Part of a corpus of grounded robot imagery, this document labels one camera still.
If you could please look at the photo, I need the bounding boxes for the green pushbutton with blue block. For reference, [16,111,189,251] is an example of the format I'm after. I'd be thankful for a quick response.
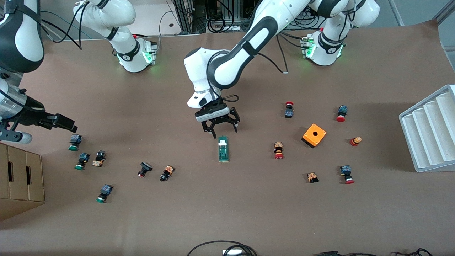
[68,134,83,151]
[74,153,90,171]
[96,184,113,204]

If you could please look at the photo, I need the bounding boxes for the black round button orange block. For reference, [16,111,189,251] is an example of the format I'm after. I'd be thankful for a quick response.
[159,165,174,182]

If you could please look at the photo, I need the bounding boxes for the brown cardboard box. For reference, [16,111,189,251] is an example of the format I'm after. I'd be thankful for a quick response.
[0,143,46,222]

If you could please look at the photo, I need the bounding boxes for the black square pushbutton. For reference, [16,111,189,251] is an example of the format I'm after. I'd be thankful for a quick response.
[138,162,153,178]

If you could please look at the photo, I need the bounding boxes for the white ridged plastic tray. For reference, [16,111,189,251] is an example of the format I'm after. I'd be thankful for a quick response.
[399,85,455,173]

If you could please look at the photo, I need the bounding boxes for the grey metal bar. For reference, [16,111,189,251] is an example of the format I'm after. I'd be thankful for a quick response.
[387,0,406,27]

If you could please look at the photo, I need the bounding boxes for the aluminium profile bar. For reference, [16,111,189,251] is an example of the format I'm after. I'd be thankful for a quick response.
[435,0,455,25]

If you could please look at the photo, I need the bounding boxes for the black switch with orange block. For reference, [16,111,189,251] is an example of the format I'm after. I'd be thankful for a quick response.
[92,150,106,167]

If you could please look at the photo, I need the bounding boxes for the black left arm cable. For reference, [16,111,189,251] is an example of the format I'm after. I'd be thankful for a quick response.
[213,34,289,107]

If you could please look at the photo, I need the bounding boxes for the orange button enclosure box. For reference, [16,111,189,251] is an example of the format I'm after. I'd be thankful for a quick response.
[301,123,327,149]

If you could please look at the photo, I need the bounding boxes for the black cable coil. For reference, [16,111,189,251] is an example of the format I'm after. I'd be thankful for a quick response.
[207,16,228,33]

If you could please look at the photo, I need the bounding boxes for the aluminium frame post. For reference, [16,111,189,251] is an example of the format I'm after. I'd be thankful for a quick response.
[180,0,207,34]

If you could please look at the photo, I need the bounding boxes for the black looped cable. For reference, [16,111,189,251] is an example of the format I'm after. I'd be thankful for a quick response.
[187,241,258,256]

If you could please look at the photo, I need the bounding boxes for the black flat cable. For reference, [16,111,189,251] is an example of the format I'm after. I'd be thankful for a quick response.
[315,251,379,256]

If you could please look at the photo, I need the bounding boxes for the thin black curly cable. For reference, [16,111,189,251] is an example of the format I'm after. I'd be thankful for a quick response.
[393,248,434,256]

